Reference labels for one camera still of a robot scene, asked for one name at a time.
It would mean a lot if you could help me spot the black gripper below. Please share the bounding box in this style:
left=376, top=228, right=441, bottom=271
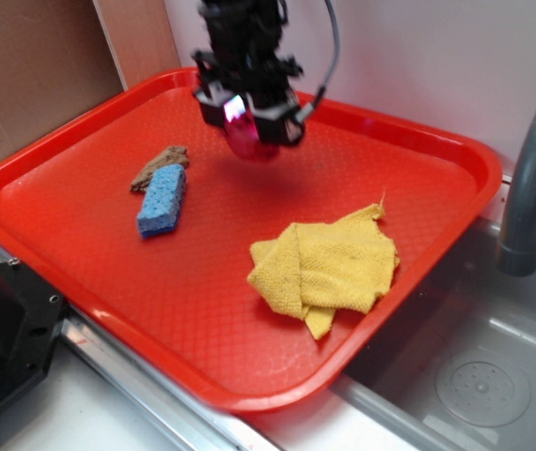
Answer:
left=192, top=32, right=306, bottom=148

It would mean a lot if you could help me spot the red paper ball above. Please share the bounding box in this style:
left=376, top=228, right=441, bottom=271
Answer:
left=225, top=116, right=279, bottom=163

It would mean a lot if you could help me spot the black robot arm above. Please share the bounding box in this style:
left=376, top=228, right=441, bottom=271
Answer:
left=192, top=1, right=305, bottom=147

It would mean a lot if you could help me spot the brown crumpled cloth piece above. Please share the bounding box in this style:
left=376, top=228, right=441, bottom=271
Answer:
left=130, top=146, right=190, bottom=193

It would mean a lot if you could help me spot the blue sponge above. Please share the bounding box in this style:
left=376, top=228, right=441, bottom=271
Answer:
left=136, top=163, right=186, bottom=239

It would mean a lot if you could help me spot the red plastic tray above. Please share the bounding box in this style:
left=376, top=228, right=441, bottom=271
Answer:
left=0, top=69, right=502, bottom=413

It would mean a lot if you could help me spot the yellow knitted cloth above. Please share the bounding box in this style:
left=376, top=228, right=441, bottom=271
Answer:
left=247, top=202, right=400, bottom=340

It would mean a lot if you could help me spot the brown cardboard panel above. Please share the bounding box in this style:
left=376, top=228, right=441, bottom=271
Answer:
left=0, top=1, right=180, bottom=162

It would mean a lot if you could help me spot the grey faucet spout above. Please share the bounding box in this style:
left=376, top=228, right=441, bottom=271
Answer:
left=497, top=69, right=536, bottom=278

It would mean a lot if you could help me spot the grey sink basin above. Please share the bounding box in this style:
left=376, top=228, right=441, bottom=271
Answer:
left=332, top=220, right=536, bottom=450

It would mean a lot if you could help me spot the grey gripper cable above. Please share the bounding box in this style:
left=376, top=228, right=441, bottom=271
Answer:
left=295, top=0, right=341, bottom=124

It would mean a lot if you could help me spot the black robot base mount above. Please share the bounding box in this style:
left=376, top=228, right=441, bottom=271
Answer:
left=0, top=262, right=67, bottom=411

